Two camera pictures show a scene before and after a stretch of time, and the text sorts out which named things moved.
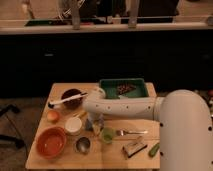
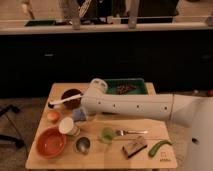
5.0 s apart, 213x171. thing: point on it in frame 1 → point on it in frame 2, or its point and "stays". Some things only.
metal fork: (123, 132) stays
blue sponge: (88, 125) → (79, 115)
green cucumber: (154, 149) stays
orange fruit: (53, 116) stays
